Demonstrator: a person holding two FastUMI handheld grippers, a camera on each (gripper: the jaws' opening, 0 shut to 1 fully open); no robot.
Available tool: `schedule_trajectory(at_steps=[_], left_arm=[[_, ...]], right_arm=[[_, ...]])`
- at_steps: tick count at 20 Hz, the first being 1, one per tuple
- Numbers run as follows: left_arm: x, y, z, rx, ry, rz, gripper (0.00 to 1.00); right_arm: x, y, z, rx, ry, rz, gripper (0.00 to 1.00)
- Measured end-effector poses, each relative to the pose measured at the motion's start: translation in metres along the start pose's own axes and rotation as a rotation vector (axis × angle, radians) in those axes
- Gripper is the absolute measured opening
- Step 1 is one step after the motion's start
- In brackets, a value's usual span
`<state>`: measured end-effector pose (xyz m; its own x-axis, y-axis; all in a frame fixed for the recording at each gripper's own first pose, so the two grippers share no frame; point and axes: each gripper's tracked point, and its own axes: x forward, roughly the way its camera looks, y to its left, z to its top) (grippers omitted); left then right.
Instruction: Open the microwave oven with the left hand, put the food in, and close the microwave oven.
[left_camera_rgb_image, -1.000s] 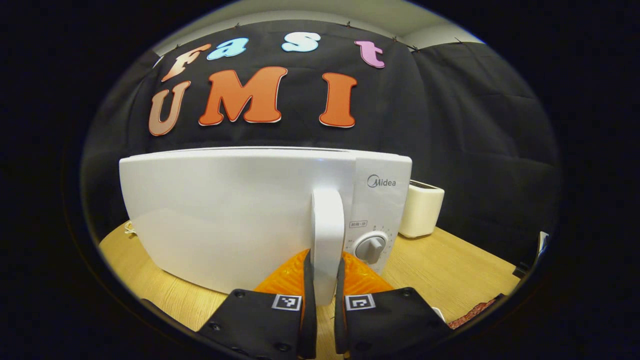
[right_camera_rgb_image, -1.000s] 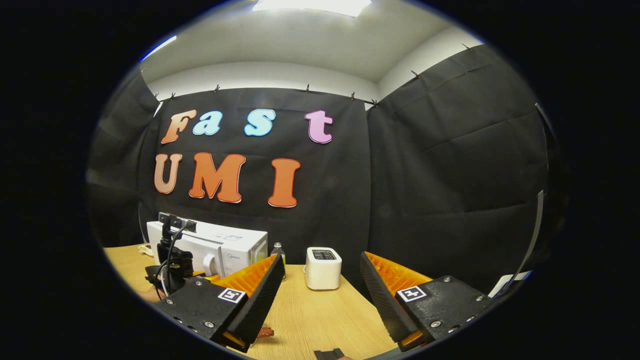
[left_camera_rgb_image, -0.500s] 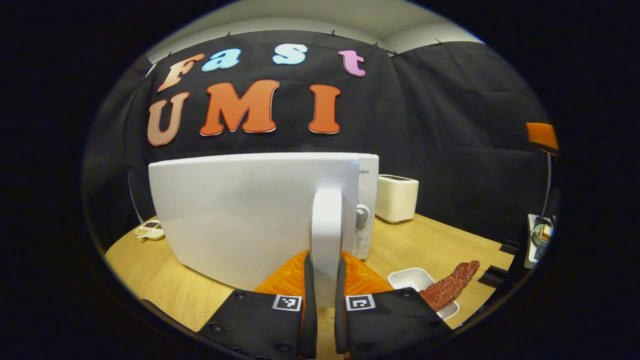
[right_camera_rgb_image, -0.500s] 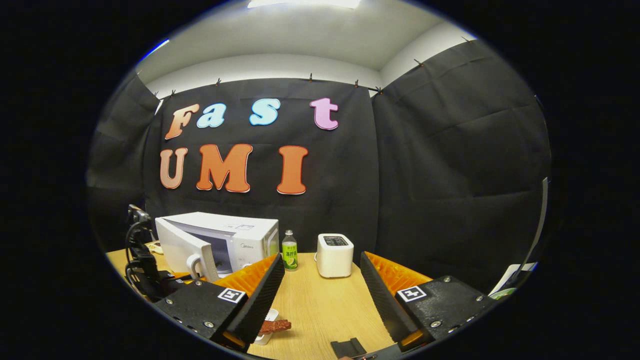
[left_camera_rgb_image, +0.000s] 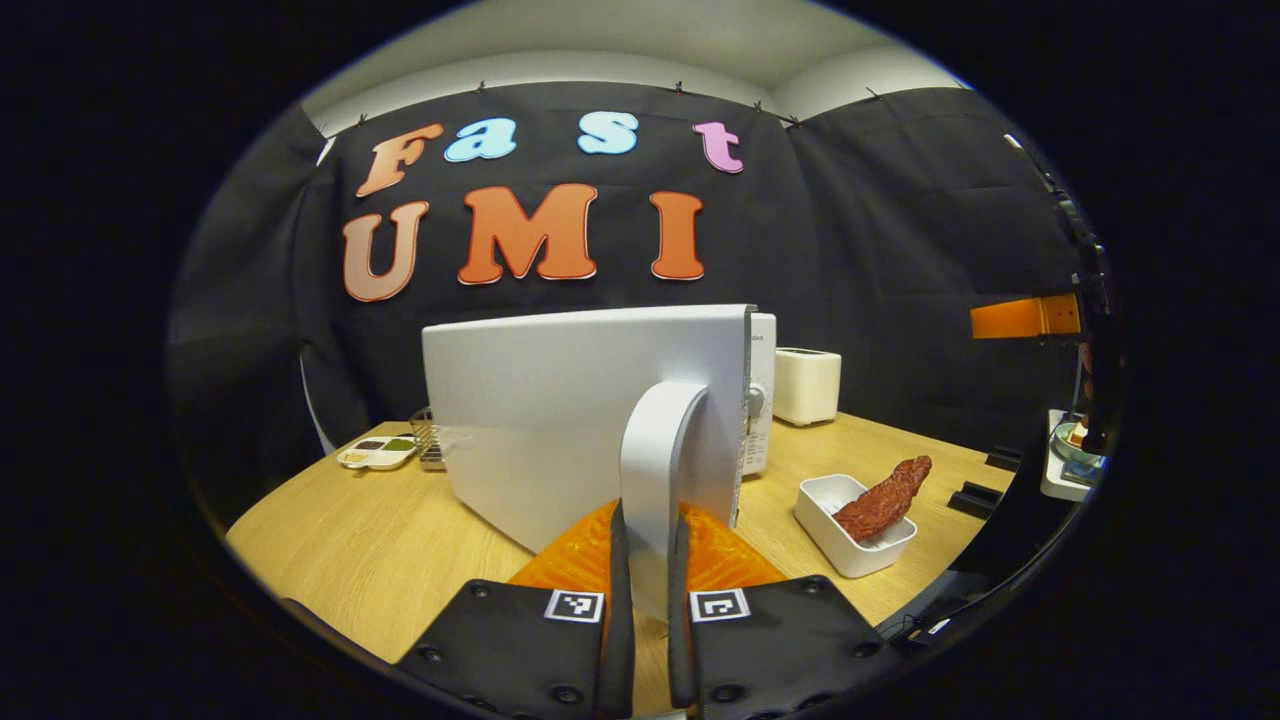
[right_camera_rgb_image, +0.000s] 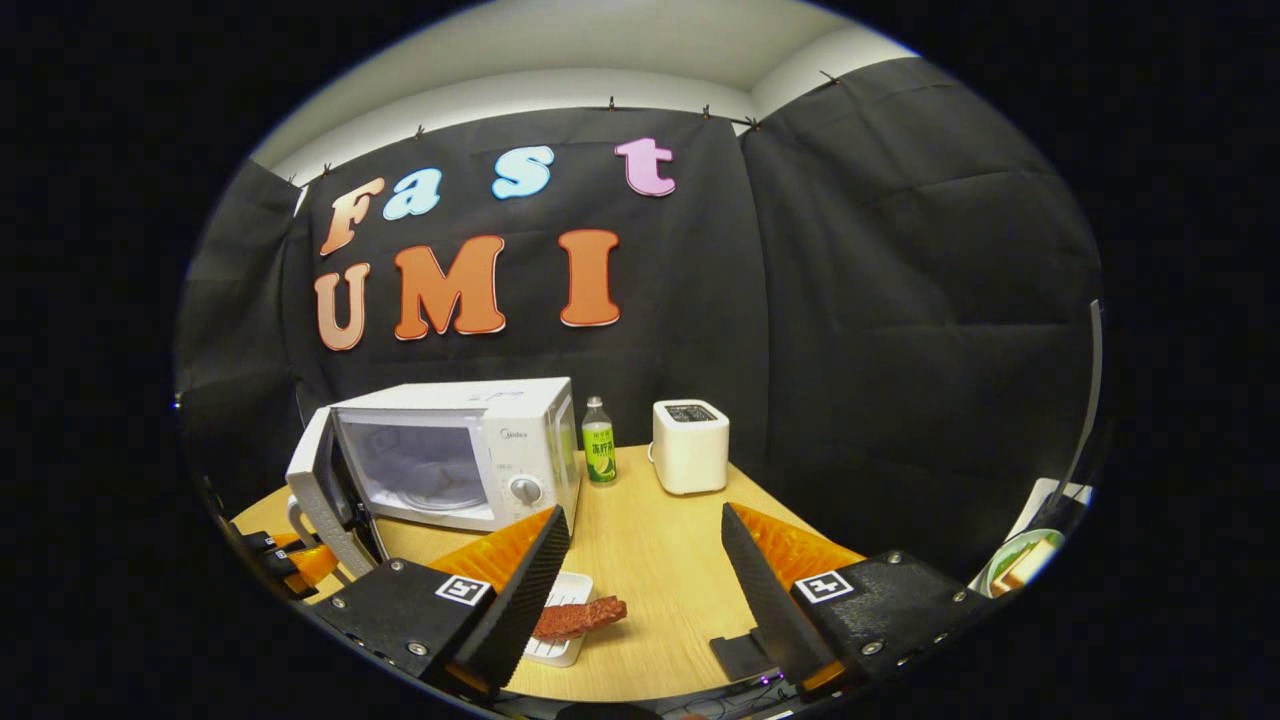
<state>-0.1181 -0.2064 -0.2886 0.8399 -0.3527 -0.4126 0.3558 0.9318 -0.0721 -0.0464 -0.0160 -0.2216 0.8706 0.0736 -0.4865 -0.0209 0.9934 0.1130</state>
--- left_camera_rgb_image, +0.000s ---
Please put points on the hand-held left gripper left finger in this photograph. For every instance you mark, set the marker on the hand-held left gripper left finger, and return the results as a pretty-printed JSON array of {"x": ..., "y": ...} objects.
[{"x": 620, "y": 620}]

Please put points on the white microwave oven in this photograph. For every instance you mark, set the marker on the white microwave oven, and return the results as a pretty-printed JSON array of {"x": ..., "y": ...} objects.
[{"x": 560, "y": 420}]

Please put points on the black block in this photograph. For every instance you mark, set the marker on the black block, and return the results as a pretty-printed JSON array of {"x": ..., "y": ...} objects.
[
  {"x": 975, "y": 500},
  {"x": 1003, "y": 459}
]

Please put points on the black backdrop cloth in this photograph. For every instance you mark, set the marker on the black backdrop cloth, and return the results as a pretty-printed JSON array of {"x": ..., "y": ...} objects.
[{"x": 900, "y": 230}]

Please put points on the white rectangular tray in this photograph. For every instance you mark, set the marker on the white rectangular tray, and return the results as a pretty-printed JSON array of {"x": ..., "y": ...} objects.
[{"x": 830, "y": 520}]

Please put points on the red meat slice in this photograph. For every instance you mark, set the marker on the red meat slice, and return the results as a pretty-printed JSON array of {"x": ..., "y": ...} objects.
[{"x": 880, "y": 505}]

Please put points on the small white box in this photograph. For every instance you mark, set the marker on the small white box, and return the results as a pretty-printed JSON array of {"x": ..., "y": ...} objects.
[{"x": 1055, "y": 475}]

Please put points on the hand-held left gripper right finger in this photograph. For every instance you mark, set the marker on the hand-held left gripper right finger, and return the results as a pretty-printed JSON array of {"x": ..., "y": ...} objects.
[{"x": 680, "y": 640}]

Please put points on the white toaster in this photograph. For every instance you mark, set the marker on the white toaster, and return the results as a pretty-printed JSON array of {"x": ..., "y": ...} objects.
[{"x": 808, "y": 385}]

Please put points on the white divided sauce dish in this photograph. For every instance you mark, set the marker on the white divided sauce dish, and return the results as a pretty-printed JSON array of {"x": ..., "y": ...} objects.
[{"x": 375, "y": 455}]

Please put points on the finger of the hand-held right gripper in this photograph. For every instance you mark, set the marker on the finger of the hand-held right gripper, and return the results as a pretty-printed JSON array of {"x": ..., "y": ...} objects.
[{"x": 1020, "y": 317}]

